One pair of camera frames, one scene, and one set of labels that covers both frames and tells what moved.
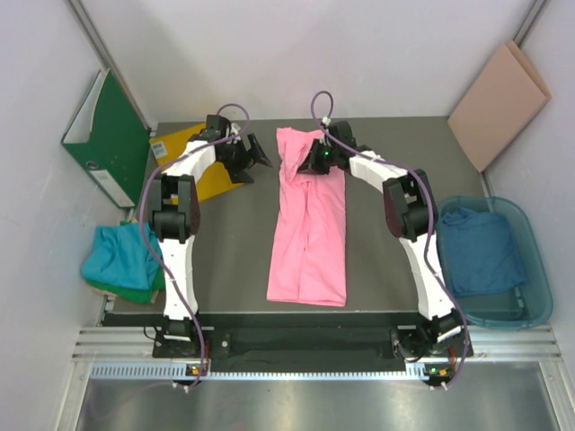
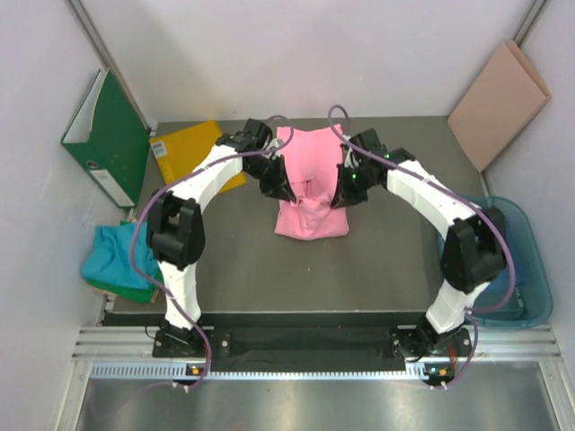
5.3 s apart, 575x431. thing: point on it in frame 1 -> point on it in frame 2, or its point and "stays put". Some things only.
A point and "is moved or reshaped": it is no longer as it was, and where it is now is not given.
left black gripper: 253,154 -> 278,186
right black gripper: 310,164 -> 344,196
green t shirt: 156,282 stays put
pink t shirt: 307,258 is moved or reshaped
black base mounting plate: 446,340 stays put
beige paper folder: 499,108 stays put
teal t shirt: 120,254 stays put
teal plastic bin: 493,262 stays put
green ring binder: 109,138 stays put
